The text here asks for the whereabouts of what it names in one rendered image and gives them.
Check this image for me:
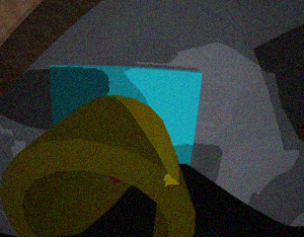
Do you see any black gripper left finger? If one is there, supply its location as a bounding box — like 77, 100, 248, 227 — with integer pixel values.
62, 185, 157, 237

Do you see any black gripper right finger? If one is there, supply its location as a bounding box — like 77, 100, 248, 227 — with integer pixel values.
180, 163, 304, 237

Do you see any tan flat bar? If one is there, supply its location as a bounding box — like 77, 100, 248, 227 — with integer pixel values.
0, 0, 102, 100

